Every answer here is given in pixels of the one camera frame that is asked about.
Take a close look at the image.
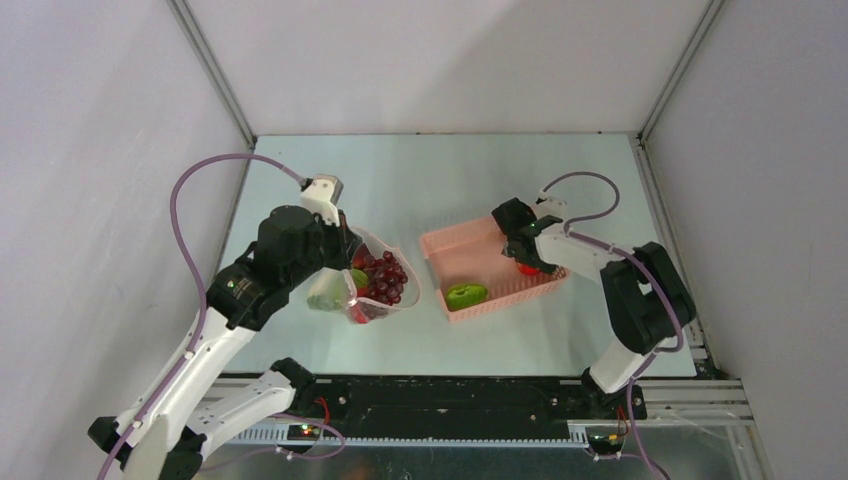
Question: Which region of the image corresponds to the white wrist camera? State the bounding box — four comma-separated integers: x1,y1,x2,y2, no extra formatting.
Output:
532,196,567,229
300,174,344,226

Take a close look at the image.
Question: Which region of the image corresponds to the red tomato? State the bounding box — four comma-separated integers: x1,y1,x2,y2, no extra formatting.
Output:
516,262,541,276

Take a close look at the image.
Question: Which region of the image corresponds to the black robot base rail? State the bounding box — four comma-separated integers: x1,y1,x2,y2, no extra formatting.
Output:
285,375,648,442

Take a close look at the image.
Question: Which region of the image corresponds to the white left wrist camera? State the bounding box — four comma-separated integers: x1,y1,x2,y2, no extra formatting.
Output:
300,174,344,226

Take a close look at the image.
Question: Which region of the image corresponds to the aluminium frame post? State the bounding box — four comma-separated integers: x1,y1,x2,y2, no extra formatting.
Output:
166,0,257,150
637,0,727,148

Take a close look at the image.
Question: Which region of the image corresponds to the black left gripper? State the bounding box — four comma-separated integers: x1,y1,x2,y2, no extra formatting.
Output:
284,206,362,289

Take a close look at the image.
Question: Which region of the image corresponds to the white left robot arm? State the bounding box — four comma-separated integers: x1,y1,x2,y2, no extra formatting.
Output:
88,201,362,479

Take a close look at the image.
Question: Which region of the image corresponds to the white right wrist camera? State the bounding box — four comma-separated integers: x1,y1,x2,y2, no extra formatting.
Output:
532,196,567,229

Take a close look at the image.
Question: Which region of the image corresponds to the pink perforated plastic basket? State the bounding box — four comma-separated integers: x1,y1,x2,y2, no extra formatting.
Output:
419,216,571,323

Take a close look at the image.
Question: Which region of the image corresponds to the red bell pepper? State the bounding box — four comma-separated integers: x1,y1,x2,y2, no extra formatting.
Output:
348,302,372,324

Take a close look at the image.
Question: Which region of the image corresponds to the dark purple grape bunch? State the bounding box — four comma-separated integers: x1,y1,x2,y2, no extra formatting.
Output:
364,250,410,305

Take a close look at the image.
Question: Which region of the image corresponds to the green leafy lettuce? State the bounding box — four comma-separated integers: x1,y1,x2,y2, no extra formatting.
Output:
307,285,349,312

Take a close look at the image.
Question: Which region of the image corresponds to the left aluminium frame post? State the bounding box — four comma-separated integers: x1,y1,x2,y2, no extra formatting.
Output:
166,0,257,150

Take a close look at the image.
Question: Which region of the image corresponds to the green bell pepper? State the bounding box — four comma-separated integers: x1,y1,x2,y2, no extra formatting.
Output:
444,283,489,312

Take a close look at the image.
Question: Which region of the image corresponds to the clear zip top bag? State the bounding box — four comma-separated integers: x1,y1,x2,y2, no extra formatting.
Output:
308,228,421,324

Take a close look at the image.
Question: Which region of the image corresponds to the right aluminium frame post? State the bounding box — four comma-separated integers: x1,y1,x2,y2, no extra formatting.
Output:
637,0,727,148

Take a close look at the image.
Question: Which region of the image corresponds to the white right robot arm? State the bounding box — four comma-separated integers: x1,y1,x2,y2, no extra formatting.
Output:
491,198,696,418

